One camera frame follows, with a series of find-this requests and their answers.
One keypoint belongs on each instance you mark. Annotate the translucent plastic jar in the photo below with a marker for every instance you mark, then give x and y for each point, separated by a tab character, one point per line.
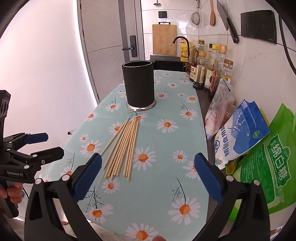
231	109

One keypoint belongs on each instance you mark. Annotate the small clear bottle orange cap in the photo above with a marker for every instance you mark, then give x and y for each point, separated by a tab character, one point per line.
199	74

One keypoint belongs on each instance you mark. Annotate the black wall socket panel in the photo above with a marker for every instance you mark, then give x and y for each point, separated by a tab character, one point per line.
259	26

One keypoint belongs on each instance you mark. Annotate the clear bottle brown cap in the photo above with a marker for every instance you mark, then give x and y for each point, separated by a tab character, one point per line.
200	45

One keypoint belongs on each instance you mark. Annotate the green sugar bag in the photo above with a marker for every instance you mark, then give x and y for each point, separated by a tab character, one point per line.
272	166

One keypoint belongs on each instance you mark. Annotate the white packet red print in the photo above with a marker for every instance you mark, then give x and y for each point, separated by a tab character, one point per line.
217	109

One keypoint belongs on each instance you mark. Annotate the blue white salt bag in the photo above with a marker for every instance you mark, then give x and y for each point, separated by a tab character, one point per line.
245	134

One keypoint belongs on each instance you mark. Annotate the wooden spatula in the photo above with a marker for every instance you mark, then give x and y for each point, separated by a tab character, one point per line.
212	18

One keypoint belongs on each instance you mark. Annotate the black utensil holder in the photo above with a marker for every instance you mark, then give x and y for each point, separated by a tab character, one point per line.
138	85

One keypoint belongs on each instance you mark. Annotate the tall clear bottle orange cap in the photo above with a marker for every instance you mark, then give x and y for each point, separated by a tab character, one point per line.
222	52

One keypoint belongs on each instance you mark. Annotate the floral daisy tablecloth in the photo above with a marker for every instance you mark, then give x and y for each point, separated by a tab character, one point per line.
161	148

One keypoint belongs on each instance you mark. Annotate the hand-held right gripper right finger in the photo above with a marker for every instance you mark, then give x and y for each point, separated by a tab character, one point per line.
207	176

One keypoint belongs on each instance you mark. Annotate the clear bottle black cap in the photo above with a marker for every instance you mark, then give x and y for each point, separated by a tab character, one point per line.
210	69

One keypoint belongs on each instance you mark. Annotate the wooden cutting board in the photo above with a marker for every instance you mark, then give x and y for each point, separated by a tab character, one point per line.
164	39

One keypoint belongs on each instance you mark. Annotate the kitchen cleaver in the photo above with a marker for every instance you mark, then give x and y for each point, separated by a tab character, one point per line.
232	30

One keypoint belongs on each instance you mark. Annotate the dark bottle yellow cap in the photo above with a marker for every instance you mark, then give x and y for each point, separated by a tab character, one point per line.
214	85

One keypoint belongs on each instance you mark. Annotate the metal strainer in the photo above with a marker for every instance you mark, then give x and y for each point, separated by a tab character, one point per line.
195	17

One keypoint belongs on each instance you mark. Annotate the black sink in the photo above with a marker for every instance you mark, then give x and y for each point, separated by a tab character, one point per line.
166	64

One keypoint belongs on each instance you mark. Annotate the person's left hand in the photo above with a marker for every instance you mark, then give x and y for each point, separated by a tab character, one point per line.
12	191

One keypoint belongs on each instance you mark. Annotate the grey door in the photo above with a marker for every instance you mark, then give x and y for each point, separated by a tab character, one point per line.
104	27

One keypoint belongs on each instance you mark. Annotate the metal ladle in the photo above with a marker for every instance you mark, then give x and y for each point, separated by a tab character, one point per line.
156	3

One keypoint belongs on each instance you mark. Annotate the black wall switch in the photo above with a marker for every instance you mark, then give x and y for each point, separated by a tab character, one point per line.
163	14

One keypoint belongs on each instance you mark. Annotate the pile of wooden chopsticks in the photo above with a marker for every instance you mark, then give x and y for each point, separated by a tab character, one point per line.
128	143

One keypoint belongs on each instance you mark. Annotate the dark soy sauce bottle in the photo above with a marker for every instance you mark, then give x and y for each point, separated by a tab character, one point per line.
193	69

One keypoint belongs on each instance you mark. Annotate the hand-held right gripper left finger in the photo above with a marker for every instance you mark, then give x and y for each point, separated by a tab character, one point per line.
89	178

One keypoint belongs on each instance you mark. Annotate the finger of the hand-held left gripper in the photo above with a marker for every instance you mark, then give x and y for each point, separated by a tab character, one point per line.
50	154
37	138

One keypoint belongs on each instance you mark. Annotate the yellow oil jug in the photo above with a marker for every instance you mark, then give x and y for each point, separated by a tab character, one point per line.
183	51

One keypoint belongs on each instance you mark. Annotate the person's right hand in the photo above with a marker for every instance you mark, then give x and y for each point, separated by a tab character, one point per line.
159	238

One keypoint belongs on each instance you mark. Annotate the black faucet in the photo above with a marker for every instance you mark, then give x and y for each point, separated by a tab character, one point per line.
188	43

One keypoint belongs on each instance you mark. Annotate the yellow packet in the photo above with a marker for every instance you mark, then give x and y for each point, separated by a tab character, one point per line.
264	117

